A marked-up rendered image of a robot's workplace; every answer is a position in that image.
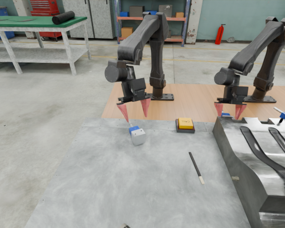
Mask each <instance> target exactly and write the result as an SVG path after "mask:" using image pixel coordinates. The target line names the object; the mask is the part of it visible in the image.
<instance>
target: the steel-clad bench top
mask: <svg viewBox="0 0 285 228"><path fill-rule="evenodd" d="M128 121H130V122H131V124H132V125H133V126H138V127H139V128H140V129H141V128H142V129H143V130H144V132H145V134H146V141H145V143H142V144H139V145H136V146H135V145H134V144H133V142H132V136H131V135H130V133H129V128H130V125H129V124H128V122H127V121H126V119H114V118H92V117H86V118H85V120H84V122H83V124H82V126H81V127H80V129H79V131H78V133H77V134H76V136H75V138H74V140H73V141H72V143H71V145H70V147H69V149H68V150H67V152H66V154H65V156H64V158H63V160H62V161H61V163H60V165H59V167H58V168H57V170H56V172H55V174H54V175H53V177H52V179H51V181H50V183H49V184H48V186H47V188H46V190H45V191H44V194H43V195H42V197H41V199H40V201H39V202H38V204H37V206H36V208H35V210H34V211H33V213H32V215H31V217H30V218H29V220H28V222H27V224H26V225H25V227H24V228H119V227H120V226H121V225H122V224H123V223H125V224H127V225H128V226H129V227H130V228H251V226H250V224H249V221H248V219H247V216H246V214H245V211H244V209H243V206H242V203H241V201H240V199H239V196H238V194H237V191H236V189H235V186H234V184H233V181H232V180H231V176H230V174H229V172H228V169H227V167H226V164H225V162H224V159H223V156H222V154H221V152H220V149H219V147H218V144H217V142H216V139H215V137H214V134H213V132H212V131H213V128H214V125H215V123H214V122H193V124H194V128H195V133H177V129H176V121H170V120H147V119H128ZM189 152H191V153H192V156H193V158H194V160H195V163H196V165H197V167H198V169H199V171H200V174H201V176H202V178H203V180H204V183H205V184H202V183H201V181H200V178H199V176H198V174H197V171H196V169H195V166H194V164H193V162H192V160H191V157H190V155H189Z"/></svg>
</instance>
